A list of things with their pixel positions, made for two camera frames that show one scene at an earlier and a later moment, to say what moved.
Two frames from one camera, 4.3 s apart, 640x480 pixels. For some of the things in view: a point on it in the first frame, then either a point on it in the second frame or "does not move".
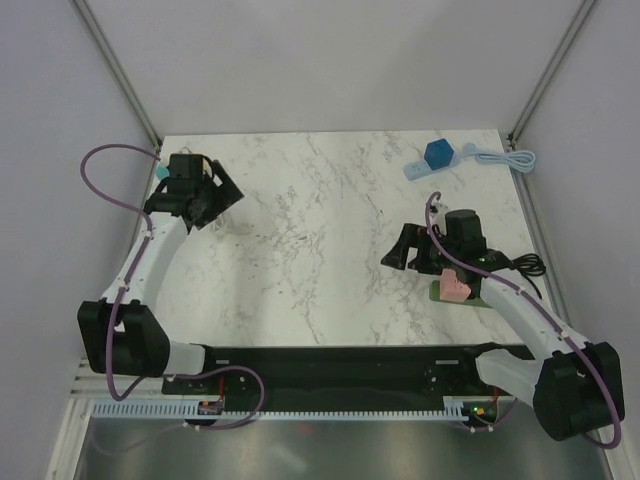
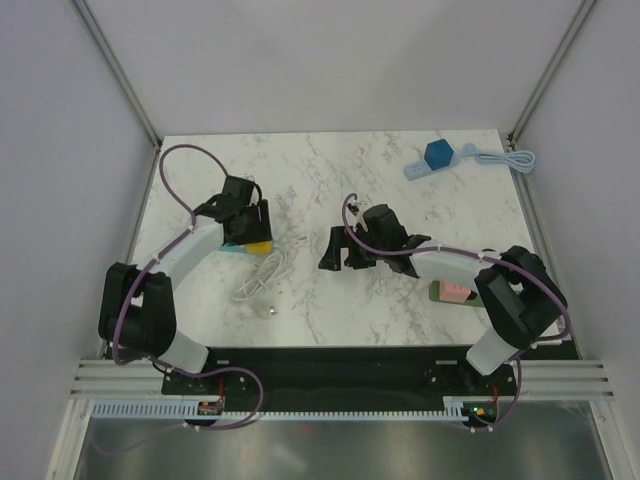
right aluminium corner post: x=547 y=77 does not move
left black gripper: x=226 y=195 to x=261 y=231
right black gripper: x=414 y=236 to x=332 y=258
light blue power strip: x=418 y=170 does not move
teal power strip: x=162 y=173 to x=232 y=248
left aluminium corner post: x=103 y=49 does not move
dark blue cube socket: x=438 y=154 does not move
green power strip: x=435 y=296 does not move
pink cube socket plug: x=451 y=289 does not move
